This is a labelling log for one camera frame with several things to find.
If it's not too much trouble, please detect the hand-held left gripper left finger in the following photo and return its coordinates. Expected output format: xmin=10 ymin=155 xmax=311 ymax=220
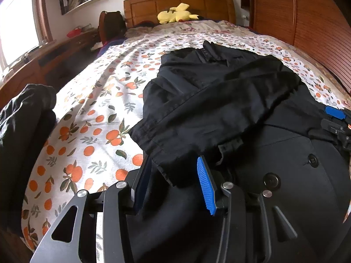
xmin=30 ymin=155 xmax=153 ymax=263

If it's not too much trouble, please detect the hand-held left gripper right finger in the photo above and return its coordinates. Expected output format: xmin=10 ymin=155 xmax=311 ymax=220
xmin=197 ymin=156 xmax=299 ymax=263

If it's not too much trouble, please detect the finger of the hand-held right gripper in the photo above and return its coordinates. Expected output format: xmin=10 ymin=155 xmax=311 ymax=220
xmin=321 ymin=118 xmax=343 ymax=135
xmin=325 ymin=106 xmax=351 ymax=120

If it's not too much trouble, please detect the black double-breasted coat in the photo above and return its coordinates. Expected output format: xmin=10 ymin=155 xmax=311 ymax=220
xmin=128 ymin=41 xmax=351 ymax=263

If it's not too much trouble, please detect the pile of dark folded clothes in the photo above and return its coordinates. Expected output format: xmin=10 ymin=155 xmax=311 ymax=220
xmin=0 ymin=84 xmax=58 ymax=225

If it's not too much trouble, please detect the wooden slatted wardrobe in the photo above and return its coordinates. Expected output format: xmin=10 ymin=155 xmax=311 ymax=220
xmin=240 ymin=0 xmax=351 ymax=94

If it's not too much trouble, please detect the orange fruit print bed sheet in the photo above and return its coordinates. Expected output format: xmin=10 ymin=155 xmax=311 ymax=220
xmin=20 ymin=29 xmax=346 ymax=252

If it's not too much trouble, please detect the long wooden desk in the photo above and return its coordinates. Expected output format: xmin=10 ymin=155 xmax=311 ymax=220
xmin=0 ymin=29 xmax=100 ymax=110

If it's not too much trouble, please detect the floral quilt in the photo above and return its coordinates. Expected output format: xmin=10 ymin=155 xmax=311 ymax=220
xmin=125 ymin=19 xmax=351 ymax=107

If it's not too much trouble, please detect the wooden bed headboard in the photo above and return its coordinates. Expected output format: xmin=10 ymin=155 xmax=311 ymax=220
xmin=123 ymin=0 xmax=237 ymax=28

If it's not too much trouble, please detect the black backpack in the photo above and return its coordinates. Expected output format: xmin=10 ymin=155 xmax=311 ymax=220
xmin=104 ymin=11 xmax=127 ymax=40

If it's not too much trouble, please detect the yellow plush toy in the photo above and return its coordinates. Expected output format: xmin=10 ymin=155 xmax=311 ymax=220
xmin=157 ymin=3 xmax=199 ymax=24

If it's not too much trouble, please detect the wooden framed window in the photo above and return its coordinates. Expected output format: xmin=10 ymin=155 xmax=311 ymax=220
xmin=0 ymin=0 xmax=52 ymax=72

